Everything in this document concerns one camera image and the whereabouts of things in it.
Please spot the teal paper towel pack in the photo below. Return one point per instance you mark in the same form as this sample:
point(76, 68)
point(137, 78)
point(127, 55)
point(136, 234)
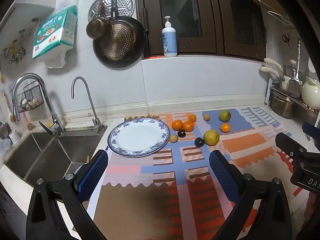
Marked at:
point(53, 33)

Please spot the white pump soap bottle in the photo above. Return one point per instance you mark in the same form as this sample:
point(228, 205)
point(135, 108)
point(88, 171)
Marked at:
point(169, 41)

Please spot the orange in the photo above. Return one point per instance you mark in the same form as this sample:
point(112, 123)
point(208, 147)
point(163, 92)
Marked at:
point(192, 117)
point(188, 126)
point(177, 124)
point(225, 127)

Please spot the blue rimmed white plate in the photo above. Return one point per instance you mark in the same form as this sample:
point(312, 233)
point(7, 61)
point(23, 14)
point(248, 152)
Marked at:
point(138, 138)

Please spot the steel cooking pot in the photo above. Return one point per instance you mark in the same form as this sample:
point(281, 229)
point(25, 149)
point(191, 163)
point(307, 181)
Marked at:
point(282, 105)

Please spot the perforated dark frying pan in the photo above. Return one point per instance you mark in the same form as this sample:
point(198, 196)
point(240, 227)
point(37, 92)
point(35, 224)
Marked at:
point(117, 43)

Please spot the green apple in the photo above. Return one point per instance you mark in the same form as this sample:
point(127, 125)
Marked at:
point(224, 115)

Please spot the dark brown window frame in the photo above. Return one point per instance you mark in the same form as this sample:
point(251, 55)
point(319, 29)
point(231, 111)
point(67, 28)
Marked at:
point(217, 47)

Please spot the patterned orange blue placemat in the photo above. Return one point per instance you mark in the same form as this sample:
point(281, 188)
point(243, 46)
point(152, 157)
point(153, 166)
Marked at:
point(180, 172)

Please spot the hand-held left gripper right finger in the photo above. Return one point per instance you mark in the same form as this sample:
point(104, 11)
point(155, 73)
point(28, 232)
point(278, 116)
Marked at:
point(225, 177)

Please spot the dark purple plum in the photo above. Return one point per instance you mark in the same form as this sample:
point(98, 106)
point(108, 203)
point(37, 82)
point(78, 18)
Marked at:
point(181, 133)
point(199, 142)

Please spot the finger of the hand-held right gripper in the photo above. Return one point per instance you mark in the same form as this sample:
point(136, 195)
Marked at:
point(311, 131)
point(287, 143)

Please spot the black scissors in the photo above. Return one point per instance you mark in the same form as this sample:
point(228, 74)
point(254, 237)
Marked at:
point(286, 39)

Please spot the knife rack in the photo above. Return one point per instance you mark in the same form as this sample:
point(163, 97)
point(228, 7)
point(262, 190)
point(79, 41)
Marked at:
point(271, 90)

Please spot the large yellow green fruit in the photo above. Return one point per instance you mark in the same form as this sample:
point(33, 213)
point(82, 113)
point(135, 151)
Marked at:
point(211, 137)

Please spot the small copper pot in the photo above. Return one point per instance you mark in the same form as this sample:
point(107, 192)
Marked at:
point(98, 28)

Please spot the small white cup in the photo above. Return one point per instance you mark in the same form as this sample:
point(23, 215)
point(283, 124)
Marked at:
point(14, 136)

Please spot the clear plastic bag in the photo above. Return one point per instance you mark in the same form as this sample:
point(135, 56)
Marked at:
point(4, 146)

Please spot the round steel steamer plate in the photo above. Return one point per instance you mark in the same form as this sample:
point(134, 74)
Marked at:
point(125, 2)

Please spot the white ceramic jar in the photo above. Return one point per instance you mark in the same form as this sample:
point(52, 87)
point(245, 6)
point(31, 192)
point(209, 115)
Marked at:
point(311, 95)

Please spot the steel ladle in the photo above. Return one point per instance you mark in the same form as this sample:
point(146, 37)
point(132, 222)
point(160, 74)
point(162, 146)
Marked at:
point(294, 82)

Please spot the lidded steel pot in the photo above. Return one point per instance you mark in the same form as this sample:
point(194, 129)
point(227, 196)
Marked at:
point(290, 71)

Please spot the yellow scrub brush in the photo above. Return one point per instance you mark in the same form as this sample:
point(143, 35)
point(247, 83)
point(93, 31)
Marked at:
point(10, 117)

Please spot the steel kitchen sink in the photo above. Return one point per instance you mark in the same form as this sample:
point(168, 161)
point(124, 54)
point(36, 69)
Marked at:
point(50, 155)

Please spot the large chrome faucet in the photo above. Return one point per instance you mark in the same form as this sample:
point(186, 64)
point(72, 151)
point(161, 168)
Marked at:
point(47, 97)

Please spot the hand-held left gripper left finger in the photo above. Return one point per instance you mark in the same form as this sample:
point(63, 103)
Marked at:
point(93, 175)

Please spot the small yellow brown fruit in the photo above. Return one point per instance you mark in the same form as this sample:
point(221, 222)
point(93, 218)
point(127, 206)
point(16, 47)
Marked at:
point(173, 138)
point(206, 117)

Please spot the slim gooseneck faucet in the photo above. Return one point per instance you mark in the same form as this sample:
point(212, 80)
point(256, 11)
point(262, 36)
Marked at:
point(87, 97)

